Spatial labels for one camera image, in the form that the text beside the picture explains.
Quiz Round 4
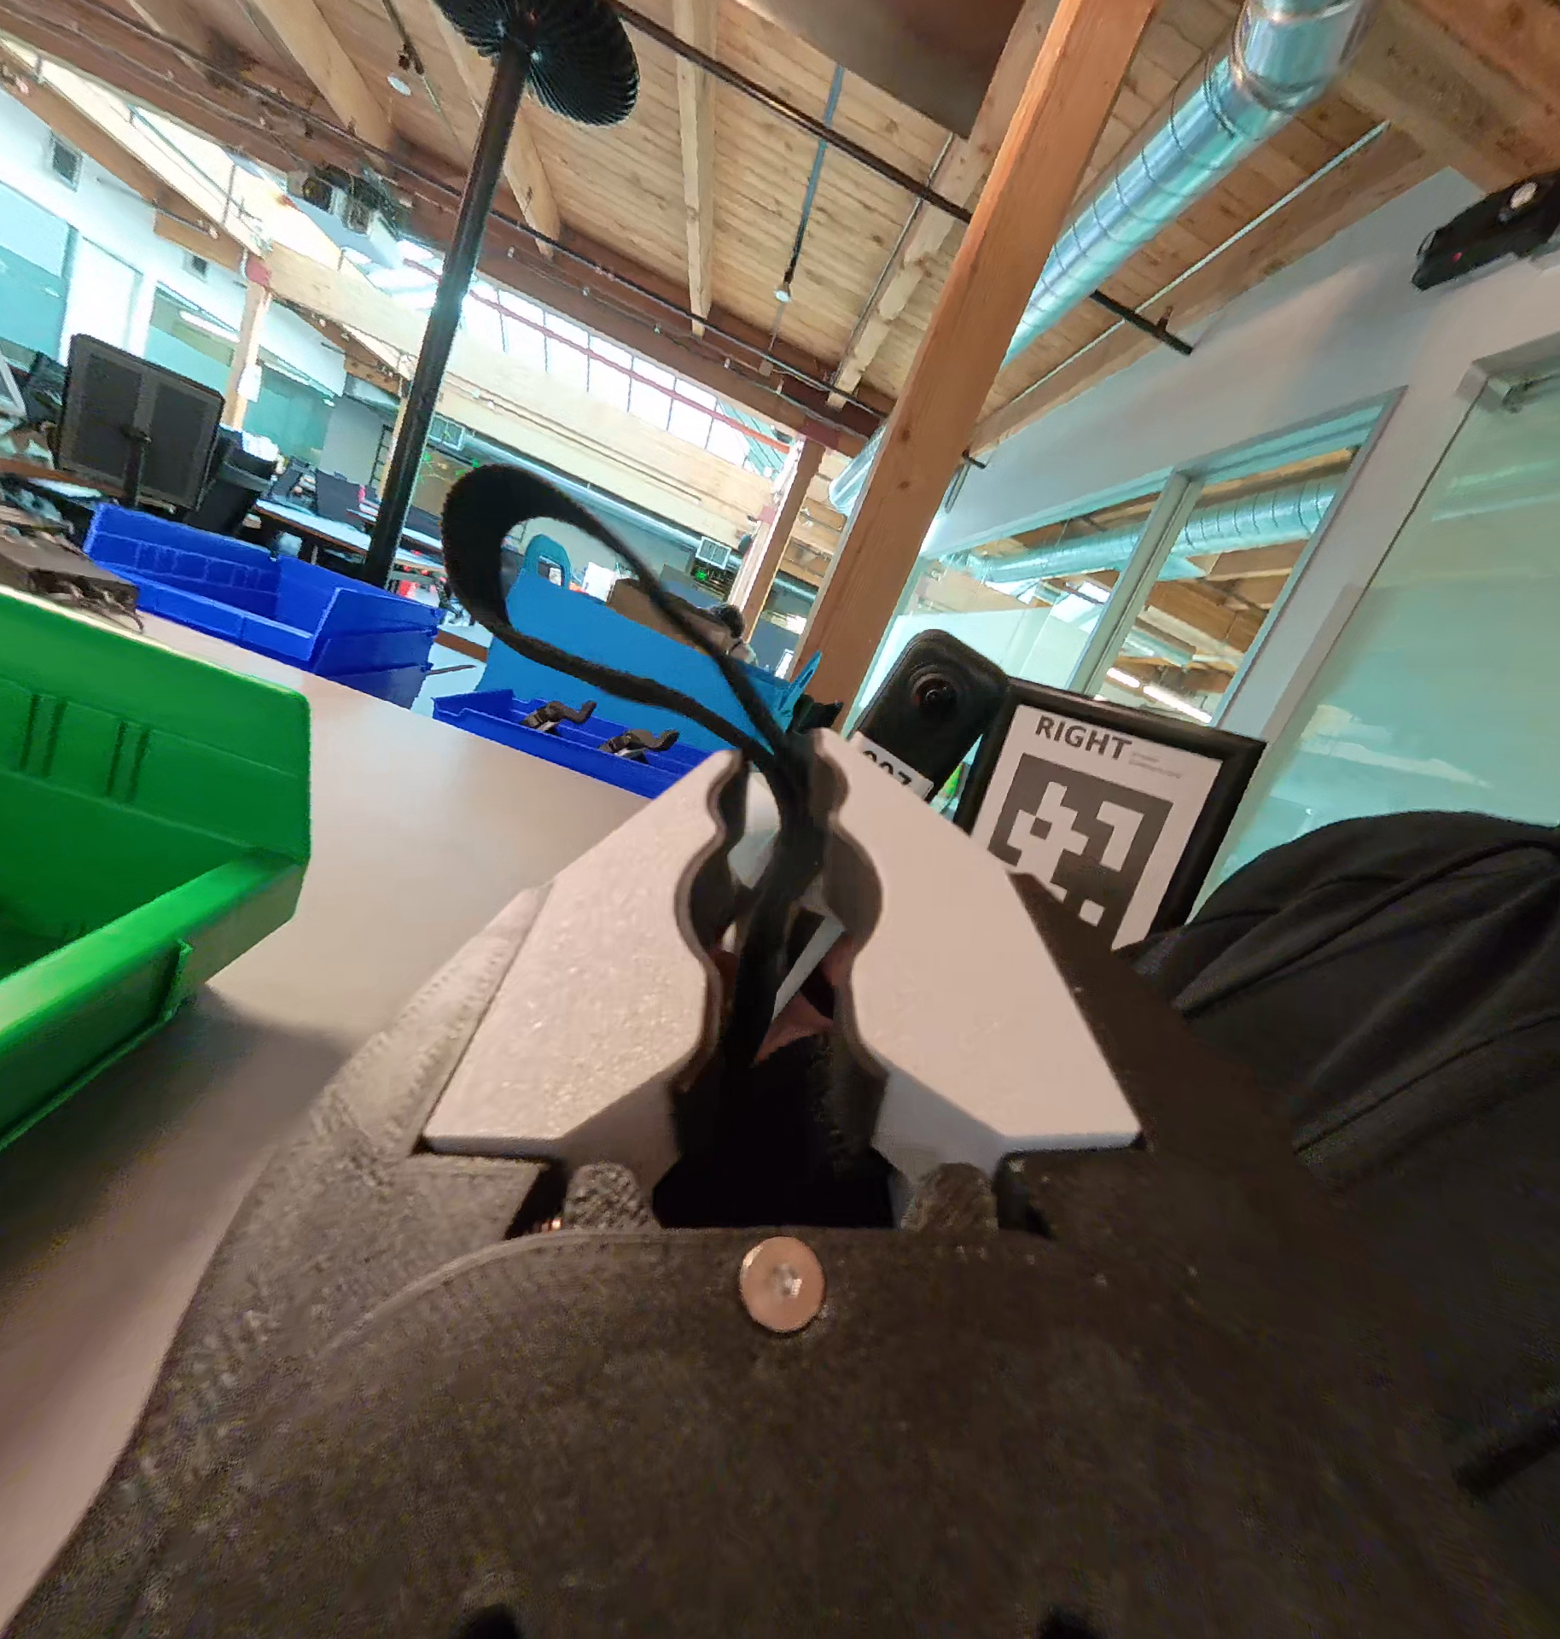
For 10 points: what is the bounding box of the black wall speaker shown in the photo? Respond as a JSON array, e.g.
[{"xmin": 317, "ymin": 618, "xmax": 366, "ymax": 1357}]
[{"xmin": 1411, "ymin": 164, "xmax": 1560, "ymax": 294}]

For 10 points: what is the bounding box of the blue plastic bin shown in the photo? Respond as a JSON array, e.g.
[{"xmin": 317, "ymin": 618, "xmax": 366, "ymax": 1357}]
[
  {"xmin": 429, "ymin": 684, "xmax": 736, "ymax": 802},
  {"xmin": 83, "ymin": 497, "xmax": 447, "ymax": 707}
]

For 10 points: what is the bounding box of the large silver air duct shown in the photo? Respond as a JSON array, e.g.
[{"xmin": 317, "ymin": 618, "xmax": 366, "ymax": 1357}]
[{"xmin": 831, "ymin": 0, "xmax": 1376, "ymax": 515}]

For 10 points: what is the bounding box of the ceiling projector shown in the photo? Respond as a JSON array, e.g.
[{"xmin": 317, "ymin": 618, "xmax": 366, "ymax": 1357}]
[{"xmin": 293, "ymin": 164, "xmax": 414, "ymax": 259}]

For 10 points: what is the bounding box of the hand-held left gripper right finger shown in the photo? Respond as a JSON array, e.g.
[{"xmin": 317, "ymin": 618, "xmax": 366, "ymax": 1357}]
[{"xmin": 787, "ymin": 740, "xmax": 1144, "ymax": 1179}]

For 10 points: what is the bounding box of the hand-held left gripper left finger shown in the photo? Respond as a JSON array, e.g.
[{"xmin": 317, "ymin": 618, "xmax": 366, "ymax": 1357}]
[{"xmin": 423, "ymin": 760, "xmax": 772, "ymax": 1185}]

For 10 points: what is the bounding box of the black strap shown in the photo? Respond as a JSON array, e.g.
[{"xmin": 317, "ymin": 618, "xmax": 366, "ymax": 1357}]
[{"xmin": 438, "ymin": 459, "xmax": 851, "ymax": 1141}]

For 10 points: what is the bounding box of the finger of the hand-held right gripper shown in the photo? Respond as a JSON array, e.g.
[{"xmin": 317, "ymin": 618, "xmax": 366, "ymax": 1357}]
[{"xmin": 774, "ymin": 883, "xmax": 882, "ymax": 1059}]

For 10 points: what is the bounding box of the black monitor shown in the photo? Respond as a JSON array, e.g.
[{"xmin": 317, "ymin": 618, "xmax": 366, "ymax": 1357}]
[{"xmin": 54, "ymin": 331, "xmax": 229, "ymax": 515}]

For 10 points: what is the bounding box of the green plastic bin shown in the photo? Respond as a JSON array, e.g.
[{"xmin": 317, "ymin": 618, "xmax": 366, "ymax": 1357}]
[{"xmin": 0, "ymin": 566, "xmax": 317, "ymax": 1187}]

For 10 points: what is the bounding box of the person's right forearm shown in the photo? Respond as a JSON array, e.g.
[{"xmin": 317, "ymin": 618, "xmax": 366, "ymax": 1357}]
[{"xmin": 1138, "ymin": 810, "xmax": 1560, "ymax": 1639}]

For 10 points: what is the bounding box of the black round lamp stand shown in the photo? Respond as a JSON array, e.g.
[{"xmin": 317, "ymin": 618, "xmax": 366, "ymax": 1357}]
[{"xmin": 365, "ymin": 0, "xmax": 644, "ymax": 592}]

